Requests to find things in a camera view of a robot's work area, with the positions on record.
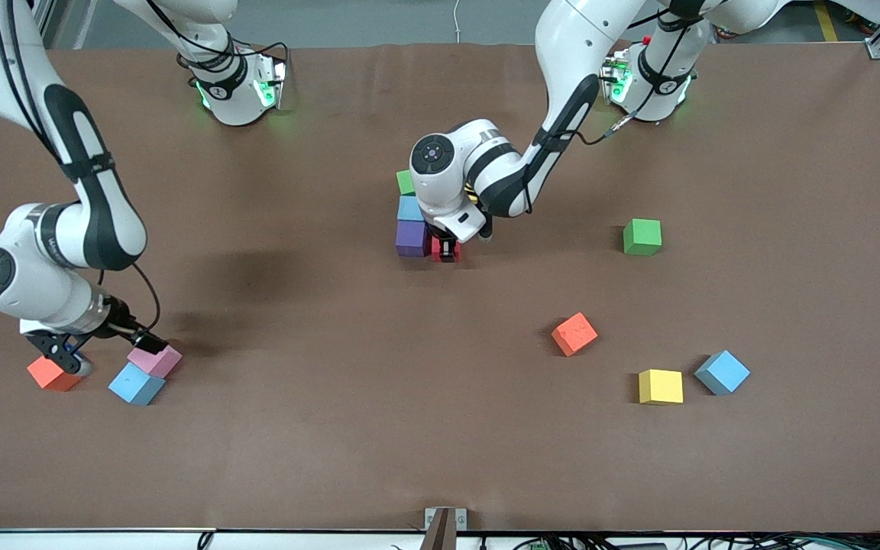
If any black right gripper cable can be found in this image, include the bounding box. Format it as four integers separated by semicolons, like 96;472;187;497
131;262;162;335

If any brown table mat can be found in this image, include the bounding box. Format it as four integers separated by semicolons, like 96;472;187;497
0;42;880;533

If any grey metal bracket plate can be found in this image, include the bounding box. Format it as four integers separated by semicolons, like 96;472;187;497
423;507;468;532

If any pink foam cube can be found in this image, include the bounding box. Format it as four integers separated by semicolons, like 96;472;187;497
126;344;183;379

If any black cable bundle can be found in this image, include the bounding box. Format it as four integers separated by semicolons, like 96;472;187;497
478;531;880;550

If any purple foam cube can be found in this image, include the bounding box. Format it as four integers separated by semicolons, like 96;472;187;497
395;220;433;257

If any white table frame edge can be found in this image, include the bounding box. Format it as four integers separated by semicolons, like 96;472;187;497
0;527;880;550

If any chipped orange foam cube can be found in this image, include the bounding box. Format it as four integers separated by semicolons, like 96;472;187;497
551;312;599;358

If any dark camera mount pole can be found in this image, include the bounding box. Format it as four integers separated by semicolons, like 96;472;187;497
419;508;458;550

